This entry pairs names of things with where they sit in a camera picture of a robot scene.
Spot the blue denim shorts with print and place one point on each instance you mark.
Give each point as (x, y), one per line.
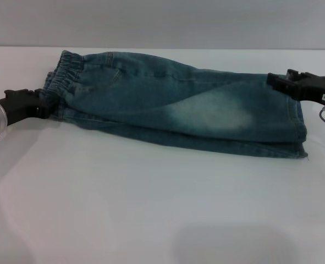
(165, 104)

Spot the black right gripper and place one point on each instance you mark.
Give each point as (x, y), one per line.
(313, 89)

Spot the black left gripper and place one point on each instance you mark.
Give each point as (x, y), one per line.
(19, 105)

